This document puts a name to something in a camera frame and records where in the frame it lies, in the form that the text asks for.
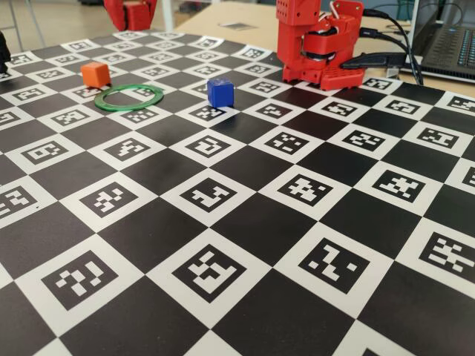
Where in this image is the red gripper finger with black pad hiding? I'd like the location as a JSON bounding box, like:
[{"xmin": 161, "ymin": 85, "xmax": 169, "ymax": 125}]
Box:
[
  {"xmin": 147, "ymin": 0, "xmax": 159, "ymax": 29},
  {"xmin": 103, "ymin": 0, "xmax": 127, "ymax": 32}
]

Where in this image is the red cube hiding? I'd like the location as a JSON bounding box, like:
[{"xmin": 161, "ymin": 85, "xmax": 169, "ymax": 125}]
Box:
[{"xmin": 124, "ymin": 2, "xmax": 151, "ymax": 31}]

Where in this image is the orange cube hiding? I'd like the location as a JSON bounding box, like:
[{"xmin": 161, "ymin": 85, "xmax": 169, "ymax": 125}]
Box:
[{"xmin": 80, "ymin": 62, "xmax": 112, "ymax": 89}]

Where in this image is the blue cube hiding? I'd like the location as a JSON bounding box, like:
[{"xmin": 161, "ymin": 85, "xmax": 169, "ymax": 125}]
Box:
[{"xmin": 206, "ymin": 76, "xmax": 235, "ymax": 108}]

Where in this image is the white table leg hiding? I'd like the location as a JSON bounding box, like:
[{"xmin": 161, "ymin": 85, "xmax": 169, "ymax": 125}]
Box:
[{"xmin": 162, "ymin": 0, "xmax": 175, "ymax": 33}]

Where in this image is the small printed marker card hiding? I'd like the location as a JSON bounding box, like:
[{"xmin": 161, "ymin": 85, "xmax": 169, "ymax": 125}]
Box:
[{"xmin": 217, "ymin": 21, "xmax": 258, "ymax": 31}]

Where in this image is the black stand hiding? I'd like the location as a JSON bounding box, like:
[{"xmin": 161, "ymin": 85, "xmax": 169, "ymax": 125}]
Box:
[{"xmin": 0, "ymin": 31, "xmax": 12, "ymax": 74}]

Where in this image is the black white marker checkerboard mat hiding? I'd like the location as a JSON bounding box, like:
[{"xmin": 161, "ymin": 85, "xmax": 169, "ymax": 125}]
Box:
[{"xmin": 0, "ymin": 30, "xmax": 475, "ymax": 356}]

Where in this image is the dark laptop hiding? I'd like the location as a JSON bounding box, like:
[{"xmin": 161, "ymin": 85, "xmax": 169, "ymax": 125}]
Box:
[{"xmin": 410, "ymin": 0, "xmax": 475, "ymax": 81}]

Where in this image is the green ring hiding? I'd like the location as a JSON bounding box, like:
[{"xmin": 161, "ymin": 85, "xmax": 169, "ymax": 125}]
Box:
[{"xmin": 94, "ymin": 83, "xmax": 165, "ymax": 112}]

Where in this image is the black cable with thick plug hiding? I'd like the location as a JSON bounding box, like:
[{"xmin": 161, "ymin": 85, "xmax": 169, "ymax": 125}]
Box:
[{"xmin": 340, "ymin": 51, "xmax": 406, "ymax": 71}]

